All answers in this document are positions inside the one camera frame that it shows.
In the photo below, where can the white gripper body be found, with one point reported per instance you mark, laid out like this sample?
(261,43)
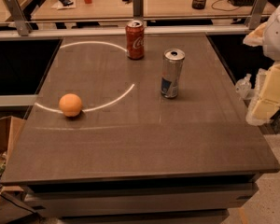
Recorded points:
(278,36)

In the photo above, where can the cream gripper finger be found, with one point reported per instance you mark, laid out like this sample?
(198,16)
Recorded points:
(255,38)
(266,100)

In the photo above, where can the red coke can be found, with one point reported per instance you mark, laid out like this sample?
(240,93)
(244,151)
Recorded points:
(135,39)

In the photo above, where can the silver blue energy drink can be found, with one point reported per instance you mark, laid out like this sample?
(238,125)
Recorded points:
(173,60)

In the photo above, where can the clear plastic bottle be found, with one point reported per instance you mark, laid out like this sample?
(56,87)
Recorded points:
(243,86)

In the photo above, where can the black mesh pen cup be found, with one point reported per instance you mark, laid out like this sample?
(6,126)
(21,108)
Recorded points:
(198,4)

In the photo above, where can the grey drawer cabinet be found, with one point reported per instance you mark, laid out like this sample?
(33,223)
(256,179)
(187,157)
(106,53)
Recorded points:
(141,195)

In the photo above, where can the orange fruit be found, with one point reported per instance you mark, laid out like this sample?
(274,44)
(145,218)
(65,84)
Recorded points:
(70,104)

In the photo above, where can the cardboard box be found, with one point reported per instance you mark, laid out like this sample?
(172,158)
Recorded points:
(10,130)

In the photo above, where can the right metal bracket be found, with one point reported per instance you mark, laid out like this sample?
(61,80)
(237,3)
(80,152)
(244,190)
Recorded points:
(253,20)

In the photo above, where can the metal bracket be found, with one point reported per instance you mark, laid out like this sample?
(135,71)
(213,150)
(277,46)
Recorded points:
(138,9)
(22,25)
(253,20)

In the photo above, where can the middle metal bracket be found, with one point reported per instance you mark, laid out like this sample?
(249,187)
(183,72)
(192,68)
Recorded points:
(138,9)

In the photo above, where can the left metal bracket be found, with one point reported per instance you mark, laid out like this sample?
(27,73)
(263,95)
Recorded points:
(22,25)

